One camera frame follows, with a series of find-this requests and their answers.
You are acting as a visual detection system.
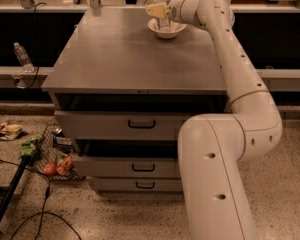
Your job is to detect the clear plastic water bottle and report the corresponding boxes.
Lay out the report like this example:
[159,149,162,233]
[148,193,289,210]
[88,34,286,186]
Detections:
[153,0,171,32]

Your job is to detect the black floor cable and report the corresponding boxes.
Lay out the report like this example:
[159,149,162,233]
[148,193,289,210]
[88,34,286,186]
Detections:
[0,143,83,240]

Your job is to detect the grey drawer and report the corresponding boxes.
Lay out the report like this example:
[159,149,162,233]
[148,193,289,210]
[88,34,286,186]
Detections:
[72,141,182,179]
[86,177,182,192]
[55,111,189,141]

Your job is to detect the grey drawer cabinet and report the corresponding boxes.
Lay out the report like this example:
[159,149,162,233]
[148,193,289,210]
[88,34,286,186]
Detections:
[41,7,241,196]

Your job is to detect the white paper bowl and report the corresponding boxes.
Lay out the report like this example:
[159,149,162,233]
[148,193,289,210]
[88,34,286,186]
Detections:
[148,18,186,39]

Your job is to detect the middle grey drawer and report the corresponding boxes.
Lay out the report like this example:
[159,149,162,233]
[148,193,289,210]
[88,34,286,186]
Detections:
[72,141,182,179]

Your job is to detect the black metal pole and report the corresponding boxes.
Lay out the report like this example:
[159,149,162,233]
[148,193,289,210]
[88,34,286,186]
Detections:
[0,157,30,223]

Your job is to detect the crumpled brown paper bag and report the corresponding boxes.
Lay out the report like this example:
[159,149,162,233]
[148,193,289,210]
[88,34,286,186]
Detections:
[0,123,22,141]

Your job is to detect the top grey drawer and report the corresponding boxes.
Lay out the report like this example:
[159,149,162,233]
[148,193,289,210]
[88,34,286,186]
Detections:
[55,111,189,141]

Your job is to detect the small clear bottle on ledge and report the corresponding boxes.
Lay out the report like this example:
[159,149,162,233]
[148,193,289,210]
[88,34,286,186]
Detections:
[14,42,35,73]

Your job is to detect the red pepper toy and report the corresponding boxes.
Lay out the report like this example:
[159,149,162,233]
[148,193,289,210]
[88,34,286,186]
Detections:
[57,155,73,176]

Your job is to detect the green snack bag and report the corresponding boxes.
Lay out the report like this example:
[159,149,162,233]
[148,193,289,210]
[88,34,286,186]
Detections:
[19,135,42,158]

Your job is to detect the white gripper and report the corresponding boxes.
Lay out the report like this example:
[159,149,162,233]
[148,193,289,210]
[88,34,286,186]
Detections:
[145,0,189,23]

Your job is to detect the red tomato toy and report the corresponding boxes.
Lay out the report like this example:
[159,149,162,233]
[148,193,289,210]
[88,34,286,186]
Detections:
[43,163,57,176]

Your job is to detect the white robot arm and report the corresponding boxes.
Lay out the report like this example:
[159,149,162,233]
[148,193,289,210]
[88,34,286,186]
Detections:
[146,0,282,240]

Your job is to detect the bottom grey drawer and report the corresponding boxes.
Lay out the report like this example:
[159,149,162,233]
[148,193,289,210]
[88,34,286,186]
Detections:
[86,177,182,192]

